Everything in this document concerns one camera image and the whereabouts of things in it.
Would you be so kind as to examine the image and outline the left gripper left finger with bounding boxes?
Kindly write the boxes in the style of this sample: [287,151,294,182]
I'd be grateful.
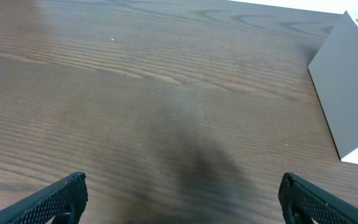
[0,172,88,224]

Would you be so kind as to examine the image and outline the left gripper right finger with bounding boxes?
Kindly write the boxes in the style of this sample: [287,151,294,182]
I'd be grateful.
[278,172,358,224]

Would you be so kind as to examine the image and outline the white cardboard box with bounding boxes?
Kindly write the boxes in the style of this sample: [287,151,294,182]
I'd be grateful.
[308,11,358,164]

